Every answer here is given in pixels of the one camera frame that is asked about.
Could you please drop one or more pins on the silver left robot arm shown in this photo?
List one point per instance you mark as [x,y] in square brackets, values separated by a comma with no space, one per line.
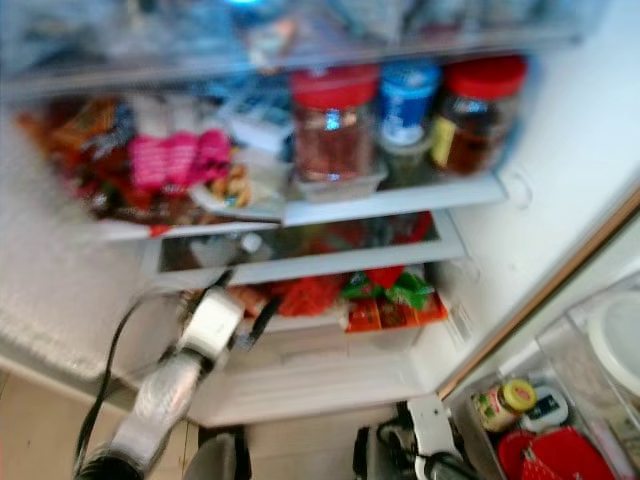
[160,400]

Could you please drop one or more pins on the white fridge drawer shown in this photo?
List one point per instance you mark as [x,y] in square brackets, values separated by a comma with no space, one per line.
[300,380]

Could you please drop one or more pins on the white rimmed fridge shelf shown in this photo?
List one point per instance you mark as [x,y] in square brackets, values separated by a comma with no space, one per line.
[390,200]

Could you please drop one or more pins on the white fridge door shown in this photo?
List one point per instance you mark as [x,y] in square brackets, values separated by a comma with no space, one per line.
[560,300]

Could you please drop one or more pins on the white fridge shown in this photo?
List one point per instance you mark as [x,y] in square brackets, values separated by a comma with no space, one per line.
[540,270]

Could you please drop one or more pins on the clear glass fridge shelf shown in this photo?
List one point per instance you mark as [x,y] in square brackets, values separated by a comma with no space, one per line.
[160,80]

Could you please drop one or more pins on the blue fridge light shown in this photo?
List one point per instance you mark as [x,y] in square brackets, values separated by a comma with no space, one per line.
[245,2]

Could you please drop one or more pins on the grey right robot leg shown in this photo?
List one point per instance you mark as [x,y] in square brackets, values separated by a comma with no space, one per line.
[365,458]

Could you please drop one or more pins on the grey robot leg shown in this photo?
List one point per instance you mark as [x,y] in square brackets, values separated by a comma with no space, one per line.
[218,458]
[365,458]

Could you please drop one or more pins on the red bag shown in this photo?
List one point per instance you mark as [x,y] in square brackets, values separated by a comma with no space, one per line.
[305,295]

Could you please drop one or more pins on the glass drawer cover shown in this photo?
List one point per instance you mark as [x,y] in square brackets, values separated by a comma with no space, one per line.
[310,265]

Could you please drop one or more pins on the jar with yellow lid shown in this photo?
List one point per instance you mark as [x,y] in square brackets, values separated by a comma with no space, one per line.
[498,405]

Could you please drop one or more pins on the orange box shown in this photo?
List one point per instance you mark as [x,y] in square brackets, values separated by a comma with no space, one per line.
[390,315]

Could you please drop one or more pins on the tray of biscuits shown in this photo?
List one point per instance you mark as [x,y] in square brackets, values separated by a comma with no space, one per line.
[235,185]

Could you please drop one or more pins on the grey left robot leg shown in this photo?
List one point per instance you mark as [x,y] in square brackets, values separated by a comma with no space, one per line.
[218,458]

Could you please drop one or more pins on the green package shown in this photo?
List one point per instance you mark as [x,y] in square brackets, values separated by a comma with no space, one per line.
[410,288]

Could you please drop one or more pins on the clear plastic container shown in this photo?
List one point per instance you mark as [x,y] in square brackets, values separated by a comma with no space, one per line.
[335,188]

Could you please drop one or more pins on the red container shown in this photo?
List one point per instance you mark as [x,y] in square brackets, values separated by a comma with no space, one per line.
[560,455]

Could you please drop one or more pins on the pink package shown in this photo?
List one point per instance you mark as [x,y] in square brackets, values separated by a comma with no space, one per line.
[175,160]

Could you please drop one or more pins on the dark red food package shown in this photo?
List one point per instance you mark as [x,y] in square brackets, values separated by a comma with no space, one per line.
[120,195]

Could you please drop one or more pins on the glass jar with red lid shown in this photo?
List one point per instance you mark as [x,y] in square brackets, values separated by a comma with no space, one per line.
[332,140]

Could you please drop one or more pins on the white blue checked package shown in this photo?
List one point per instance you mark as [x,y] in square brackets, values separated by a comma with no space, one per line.
[255,120]

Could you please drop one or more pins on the white round lid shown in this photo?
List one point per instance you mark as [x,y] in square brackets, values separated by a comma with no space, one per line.
[620,345]

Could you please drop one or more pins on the orange snack package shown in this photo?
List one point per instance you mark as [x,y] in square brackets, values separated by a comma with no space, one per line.
[82,125]

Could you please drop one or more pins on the red lid jar yellow label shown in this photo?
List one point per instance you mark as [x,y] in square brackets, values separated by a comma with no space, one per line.
[480,125]

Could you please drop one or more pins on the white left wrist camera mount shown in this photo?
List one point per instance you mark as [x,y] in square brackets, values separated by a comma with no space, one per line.
[210,322]

